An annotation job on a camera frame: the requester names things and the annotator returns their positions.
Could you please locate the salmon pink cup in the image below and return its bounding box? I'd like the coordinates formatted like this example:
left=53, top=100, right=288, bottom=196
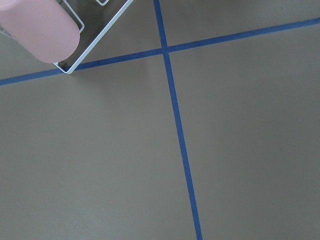
left=0, top=0, right=80, bottom=63

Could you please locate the white wire cup rack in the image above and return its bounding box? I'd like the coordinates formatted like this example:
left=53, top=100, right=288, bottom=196
left=0, top=0, right=132, bottom=74

